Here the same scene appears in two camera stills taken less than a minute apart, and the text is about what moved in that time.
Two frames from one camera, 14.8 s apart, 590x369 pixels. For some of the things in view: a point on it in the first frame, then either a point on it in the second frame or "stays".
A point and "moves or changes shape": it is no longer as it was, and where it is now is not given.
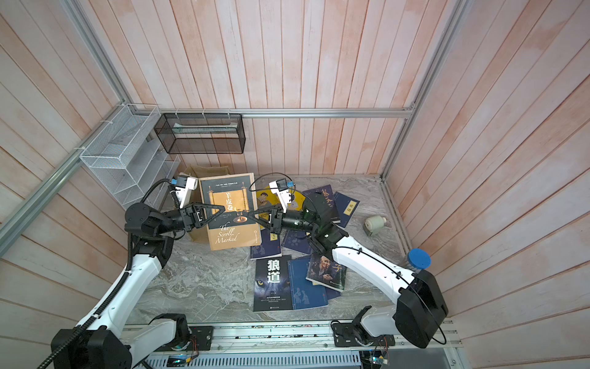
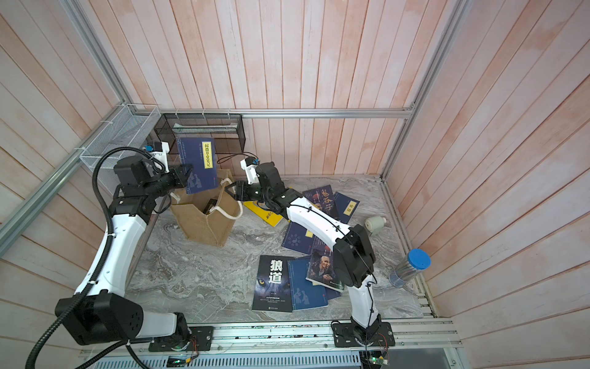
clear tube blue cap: x=419 y=258 stays
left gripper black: x=190 y=214 -> x=180 y=177
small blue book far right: x=346 y=207 stays
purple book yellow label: x=270 y=247 -> x=202 y=154
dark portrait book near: x=323 y=270 stays
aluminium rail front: x=280 y=339 stays
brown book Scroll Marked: x=232 y=228 moves or changes shape
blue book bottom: x=305 y=294 stays
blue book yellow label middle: x=296 y=240 stays
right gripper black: x=276 y=214 -> x=243 y=190
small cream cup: x=373 y=224 stays
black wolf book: x=272 y=284 stays
